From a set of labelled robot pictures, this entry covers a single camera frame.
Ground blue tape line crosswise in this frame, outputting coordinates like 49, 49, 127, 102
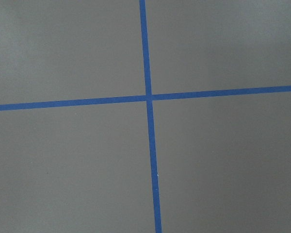
0, 85, 291, 111

